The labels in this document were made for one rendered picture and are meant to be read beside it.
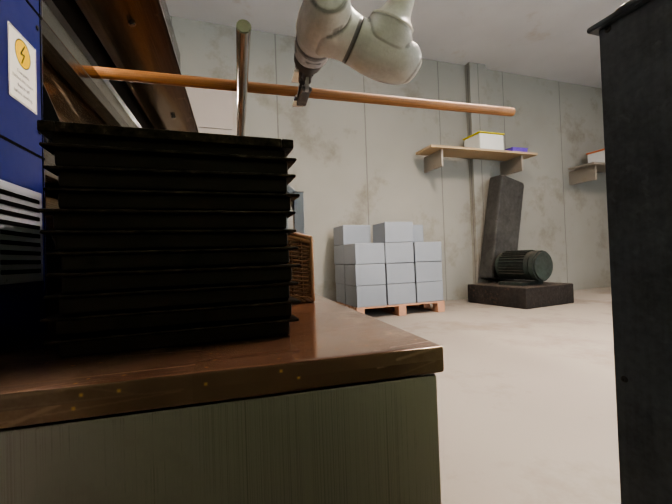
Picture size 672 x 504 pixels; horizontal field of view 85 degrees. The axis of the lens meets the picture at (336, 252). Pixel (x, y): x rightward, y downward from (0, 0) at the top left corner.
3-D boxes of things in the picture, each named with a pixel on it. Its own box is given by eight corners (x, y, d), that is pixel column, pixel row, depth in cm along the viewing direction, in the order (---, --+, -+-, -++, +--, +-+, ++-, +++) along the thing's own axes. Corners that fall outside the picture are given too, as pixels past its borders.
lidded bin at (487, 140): (487, 157, 551) (486, 141, 551) (505, 150, 517) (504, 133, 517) (463, 155, 536) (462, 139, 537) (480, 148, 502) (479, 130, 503)
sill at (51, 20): (2, 13, 66) (2, -9, 66) (172, 193, 240) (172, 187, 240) (42, 17, 67) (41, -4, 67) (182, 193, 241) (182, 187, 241)
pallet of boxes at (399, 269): (413, 305, 502) (410, 227, 503) (444, 311, 434) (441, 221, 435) (335, 311, 465) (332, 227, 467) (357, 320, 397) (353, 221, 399)
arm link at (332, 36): (286, 49, 85) (338, 74, 88) (297, 3, 70) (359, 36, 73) (302, 8, 86) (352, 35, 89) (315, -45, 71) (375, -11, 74)
